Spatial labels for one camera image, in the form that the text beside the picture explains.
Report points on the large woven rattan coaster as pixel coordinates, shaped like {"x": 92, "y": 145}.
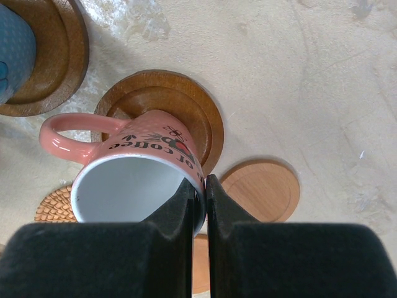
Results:
{"x": 56, "y": 207}

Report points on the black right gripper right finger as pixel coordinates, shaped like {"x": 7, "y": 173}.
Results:
{"x": 249, "y": 258}

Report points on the orange white mug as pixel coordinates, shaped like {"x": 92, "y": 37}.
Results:
{"x": 130, "y": 168}

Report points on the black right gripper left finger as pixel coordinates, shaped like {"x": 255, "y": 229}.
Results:
{"x": 152, "y": 258}

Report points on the dark brown wooden coaster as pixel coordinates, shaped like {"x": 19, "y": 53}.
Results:
{"x": 176, "y": 94}
{"x": 62, "y": 56}

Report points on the light wooden round coaster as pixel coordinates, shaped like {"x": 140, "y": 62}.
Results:
{"x": 200, "y": 265}

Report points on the blue patterned mug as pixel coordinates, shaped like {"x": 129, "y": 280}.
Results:
{"x": 18, "y": 52}

